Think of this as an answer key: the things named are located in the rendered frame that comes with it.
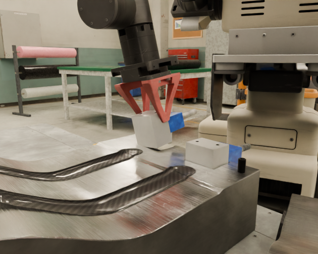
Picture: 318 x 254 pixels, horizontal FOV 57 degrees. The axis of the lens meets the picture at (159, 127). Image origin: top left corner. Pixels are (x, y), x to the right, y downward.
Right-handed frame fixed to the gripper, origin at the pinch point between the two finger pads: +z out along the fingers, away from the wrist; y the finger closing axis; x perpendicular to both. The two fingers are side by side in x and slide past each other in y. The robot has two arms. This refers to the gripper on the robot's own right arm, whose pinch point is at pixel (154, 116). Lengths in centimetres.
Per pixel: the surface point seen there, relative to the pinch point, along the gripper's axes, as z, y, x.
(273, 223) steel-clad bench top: 17.0, 17.2, 3.7
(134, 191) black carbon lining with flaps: 5.2, 9.9, -13.5
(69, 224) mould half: 1.9, 15.7, -23.7
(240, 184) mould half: 7.4, 17.6, -3.5
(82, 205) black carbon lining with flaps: 3.8, 9.7, -20.0
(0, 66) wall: -60, -640, 150
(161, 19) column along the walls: -99, -493, 494
